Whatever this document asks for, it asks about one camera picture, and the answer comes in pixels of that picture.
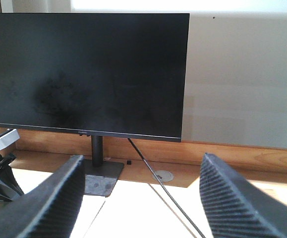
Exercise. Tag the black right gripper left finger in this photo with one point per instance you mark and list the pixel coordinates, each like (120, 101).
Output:
(51, 209)

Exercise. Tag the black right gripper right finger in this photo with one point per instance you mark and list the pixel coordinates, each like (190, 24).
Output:
(235, 208)

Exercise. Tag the wooden desk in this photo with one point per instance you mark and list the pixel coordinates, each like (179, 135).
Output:
(234, 106)

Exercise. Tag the black computer monitor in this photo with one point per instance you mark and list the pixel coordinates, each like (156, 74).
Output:
(94, 74)

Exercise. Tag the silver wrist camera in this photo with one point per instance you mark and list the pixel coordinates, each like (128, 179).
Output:
(8, 138)

